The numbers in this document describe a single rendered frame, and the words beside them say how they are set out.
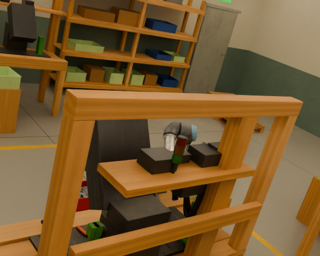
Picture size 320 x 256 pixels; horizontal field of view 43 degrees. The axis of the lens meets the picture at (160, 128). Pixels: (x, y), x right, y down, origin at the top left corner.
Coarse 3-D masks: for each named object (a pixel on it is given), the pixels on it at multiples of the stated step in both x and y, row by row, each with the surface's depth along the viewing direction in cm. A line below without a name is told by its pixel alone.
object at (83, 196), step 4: (84, 180) 298; (84, 184) 299; (84, 188) 296; (80, 192) 291; (84, 192) 289; (80, 196) 286; (84, 196) 285; (80, 200) 274; (84, 200) 277; (80, 204) 277; (84, 204) 279; (88, 204) 281; (80, 208) 278; (84, 208) 281; (88, 208) 283
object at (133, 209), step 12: (120, 204) 219; (132, 204) 222; (144, 204) 226; (156, 204) 229; (108, 216) 220; (120, 216) 211; (132, 216) 211; (144, 216) 214; (156, 216) 220; (168, 216) 226; (108, 228) 220; (120, 228) 212; (132, 228) 211; (144, 252) 227; (156, 252) 234
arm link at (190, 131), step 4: (180, 124) 291; (184, 124) 292; (188, 124) 294; (180, 128) 290; (184, 128) 290; (188, 128) 291; (192, 128) 292; (196, 128) 294; (180, 132) 290; (184, 132) 290; (188, 132) 291; (192, 132) 291; (196, 132) 292; (188, 136) 292; (192, 136) 292; (196, 136) 293; (188, 140) 295; (192, 140) 295; (188, 144) 299
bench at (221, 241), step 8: (224, 232) 288; (216, 240) 276; (224, 240) 279; (0, 248) 217; (8, 248) 219; (16, 248) 220; (24, 248) 222; (32, 248) 223; (216, 248) 268; (224, 248) 270; (232, 248) 272
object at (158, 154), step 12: (204, 144) 228; (144, 156) 196; (156, 156) 195; (168, 156) 199; (192, 156) 220; (204, 156) 213; (216, 156) 219; (144, 168) 197; (156, 168) 193; (168, 168) 198
